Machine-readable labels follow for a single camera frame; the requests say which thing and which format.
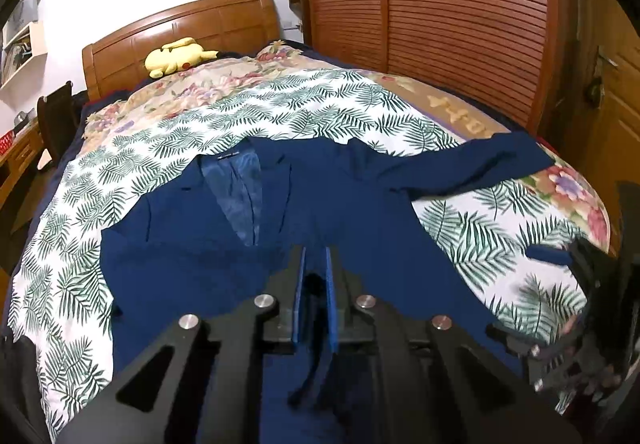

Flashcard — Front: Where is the white wall shelf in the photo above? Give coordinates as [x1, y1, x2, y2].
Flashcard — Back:
[0, 0, 49, 92]

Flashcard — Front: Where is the yellow plush toy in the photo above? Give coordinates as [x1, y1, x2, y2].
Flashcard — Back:
[145, 37, 219, 79]

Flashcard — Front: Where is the wooden door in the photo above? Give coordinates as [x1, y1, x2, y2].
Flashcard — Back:
[575, 0, 640, 210]

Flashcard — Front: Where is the leaf-print blanket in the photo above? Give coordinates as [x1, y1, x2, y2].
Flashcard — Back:
[10, 69, 588, 444]

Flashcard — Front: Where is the metal door handle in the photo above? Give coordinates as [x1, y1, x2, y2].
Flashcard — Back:
[596, 46, 622, 71]

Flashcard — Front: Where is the dark cloth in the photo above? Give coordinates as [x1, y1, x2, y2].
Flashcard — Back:
[0, 329, 51, 444]

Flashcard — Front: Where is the wooden desk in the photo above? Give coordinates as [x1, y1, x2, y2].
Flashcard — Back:
[0, 119, 47, 225]

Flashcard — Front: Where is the floral quilt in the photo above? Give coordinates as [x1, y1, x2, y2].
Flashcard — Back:
[82, 41, 613, 255]

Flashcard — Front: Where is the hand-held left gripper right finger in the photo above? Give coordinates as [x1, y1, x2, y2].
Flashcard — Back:
[325, 245, 583, 444]

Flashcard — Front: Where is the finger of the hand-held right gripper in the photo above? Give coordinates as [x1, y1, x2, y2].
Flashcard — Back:
[486, 319, 566, 366]
[526, 244, 601, 286]

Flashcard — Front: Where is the wooden headboard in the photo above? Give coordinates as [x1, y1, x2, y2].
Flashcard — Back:
[81, 0, 281, 105]

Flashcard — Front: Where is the blue jacket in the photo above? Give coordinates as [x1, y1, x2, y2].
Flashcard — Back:
[100, 131, 556, 444]

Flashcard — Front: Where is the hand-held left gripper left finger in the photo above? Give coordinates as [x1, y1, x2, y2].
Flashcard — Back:
[60, 245, 307, 444]

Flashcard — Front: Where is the dark wooden chair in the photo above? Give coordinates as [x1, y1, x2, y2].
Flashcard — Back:
[37, 80, 83, 165]

